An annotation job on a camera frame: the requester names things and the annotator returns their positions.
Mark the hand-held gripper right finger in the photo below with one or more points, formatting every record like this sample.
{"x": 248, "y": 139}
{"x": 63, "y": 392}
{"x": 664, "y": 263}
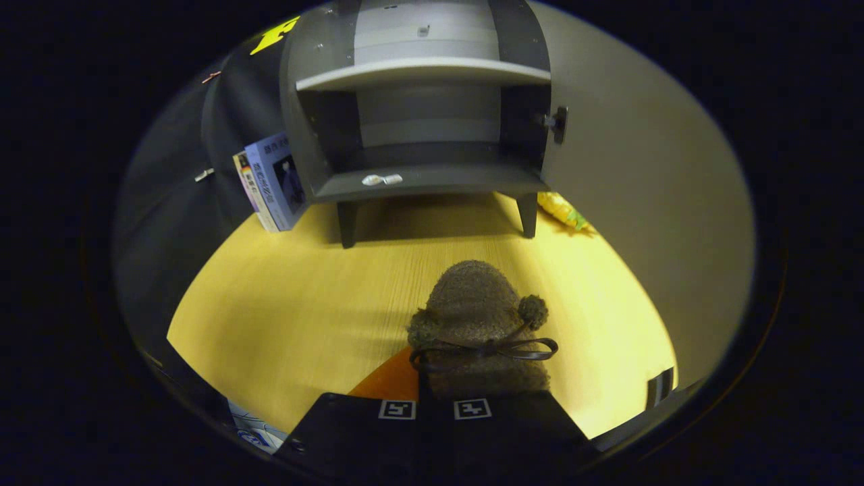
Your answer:
{"x": 513, "y": 439}

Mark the black backdrop cloth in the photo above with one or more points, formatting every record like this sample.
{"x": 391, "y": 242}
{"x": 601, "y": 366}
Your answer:
{"x": 169, "y": 216}

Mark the brown fuzzy shoe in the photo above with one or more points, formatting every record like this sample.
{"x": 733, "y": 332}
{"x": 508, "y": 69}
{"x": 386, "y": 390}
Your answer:
{"x": 472, "y": 304}

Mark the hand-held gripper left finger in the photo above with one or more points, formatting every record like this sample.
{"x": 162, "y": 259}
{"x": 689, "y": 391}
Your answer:
{"x": 378, "y": 439}

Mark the white blue printed bag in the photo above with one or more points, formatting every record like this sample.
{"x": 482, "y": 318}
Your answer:
{"x": 253, "y": 428}

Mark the yellow round disc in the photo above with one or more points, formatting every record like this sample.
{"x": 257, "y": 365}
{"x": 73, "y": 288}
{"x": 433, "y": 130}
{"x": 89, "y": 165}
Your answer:
{"x": 552, "y": 202}

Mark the white clip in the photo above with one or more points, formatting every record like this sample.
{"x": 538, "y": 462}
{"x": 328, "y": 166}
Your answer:
{"x": 204, "y": 175}

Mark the pink clip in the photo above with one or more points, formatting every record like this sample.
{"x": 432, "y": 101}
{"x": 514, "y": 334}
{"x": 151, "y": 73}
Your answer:
{"x": 211, "y": 77}

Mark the blue book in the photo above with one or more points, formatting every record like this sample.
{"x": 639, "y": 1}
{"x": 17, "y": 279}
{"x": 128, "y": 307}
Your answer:
{"x": 280, "y": 182}

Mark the beige shoe cabinet door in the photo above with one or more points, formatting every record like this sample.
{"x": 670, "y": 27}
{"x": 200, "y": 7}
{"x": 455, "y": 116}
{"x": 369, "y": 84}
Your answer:
{"x": 641, "y": 202}

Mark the metal door hinge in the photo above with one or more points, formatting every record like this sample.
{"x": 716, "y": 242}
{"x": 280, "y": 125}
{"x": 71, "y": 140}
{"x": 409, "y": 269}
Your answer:
{"x": 557, "y": 123}

